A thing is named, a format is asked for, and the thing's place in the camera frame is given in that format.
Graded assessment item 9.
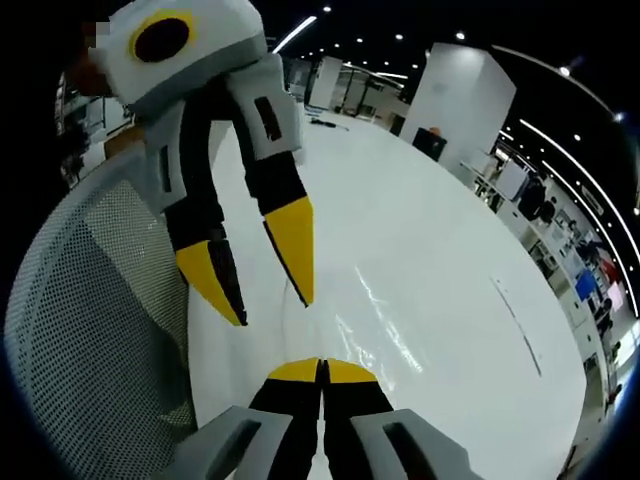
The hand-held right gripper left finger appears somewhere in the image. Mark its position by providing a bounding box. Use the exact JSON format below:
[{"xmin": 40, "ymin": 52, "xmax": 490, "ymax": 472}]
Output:
[{"xmin": 164, "ymin": 357, "xmax": 322, "ymax": 480}]

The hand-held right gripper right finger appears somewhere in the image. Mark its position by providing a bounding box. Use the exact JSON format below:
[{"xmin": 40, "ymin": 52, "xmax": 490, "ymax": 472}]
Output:
[{"xmin": 322, "ymin": 358, "xmax": 481, "ymax": 480}]

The clear food packaging bag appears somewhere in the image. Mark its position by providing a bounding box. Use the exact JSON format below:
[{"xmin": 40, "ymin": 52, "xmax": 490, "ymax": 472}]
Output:
[{"xmin": 279, "ymin": 263, "xmax": 431, "ymax": 392}]

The narrow white pillar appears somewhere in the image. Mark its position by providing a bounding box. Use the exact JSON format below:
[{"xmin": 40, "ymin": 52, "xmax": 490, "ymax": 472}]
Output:
[{"xmin": 311, "ymin": 54, "xmax": 347, "ymax": 110}]

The black box with orange top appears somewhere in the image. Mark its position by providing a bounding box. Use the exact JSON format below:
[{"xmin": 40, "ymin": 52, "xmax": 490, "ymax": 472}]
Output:
[{"xmin": 411, "ymin": 126, "xmax": 448, "ymax": 162}]

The wide white pillar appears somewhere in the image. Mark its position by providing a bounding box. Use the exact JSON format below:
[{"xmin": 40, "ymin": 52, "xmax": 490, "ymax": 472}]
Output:
[{"xmin": 398, "ymin": 42, "xmax": 517, "ymax": 162}]

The row of white office desks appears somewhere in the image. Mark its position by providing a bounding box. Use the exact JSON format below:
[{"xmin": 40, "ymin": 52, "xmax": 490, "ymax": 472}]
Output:
[{"xmin": 459, "ymin": 147, "xmax": 619, "ymax": 361}]

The blue box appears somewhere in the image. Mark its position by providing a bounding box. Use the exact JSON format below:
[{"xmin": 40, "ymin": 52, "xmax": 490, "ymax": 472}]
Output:
[{"xmin": 574, "ymin": 272, "xmax": 597, "ymax": 303}]

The black cable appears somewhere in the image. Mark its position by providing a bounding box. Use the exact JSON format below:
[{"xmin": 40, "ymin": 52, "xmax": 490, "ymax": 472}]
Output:
[{"xmin": 308, "ymin": 116, "xmax": 352, "ymax": 132}]

